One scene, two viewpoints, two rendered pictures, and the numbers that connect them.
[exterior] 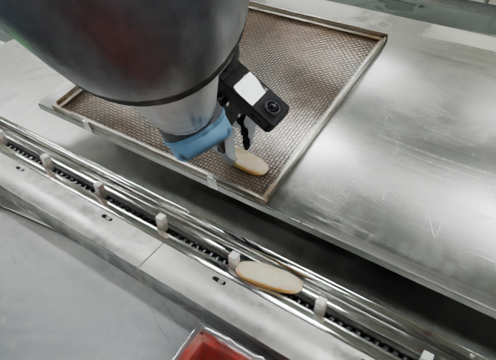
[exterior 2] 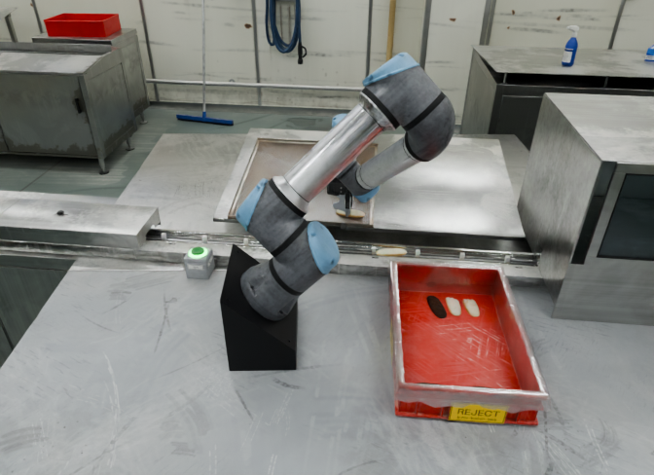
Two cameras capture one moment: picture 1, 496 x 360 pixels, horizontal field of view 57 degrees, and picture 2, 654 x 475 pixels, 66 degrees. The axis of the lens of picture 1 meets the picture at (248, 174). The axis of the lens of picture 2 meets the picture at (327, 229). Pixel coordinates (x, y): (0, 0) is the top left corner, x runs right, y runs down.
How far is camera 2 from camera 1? 112 cm
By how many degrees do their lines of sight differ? 24
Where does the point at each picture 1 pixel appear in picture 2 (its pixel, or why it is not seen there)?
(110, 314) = (336, 286)
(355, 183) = (404, 208)
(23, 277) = not seen: hidden behind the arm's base
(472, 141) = (438, 181)
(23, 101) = (181, 225)
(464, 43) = not seen: hidden behind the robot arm
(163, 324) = (360, 282)
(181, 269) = (356, 259)
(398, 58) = not seen: hidden behind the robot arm
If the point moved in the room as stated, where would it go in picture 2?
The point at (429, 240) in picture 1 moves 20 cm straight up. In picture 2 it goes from (443, 220) to (452, 166)
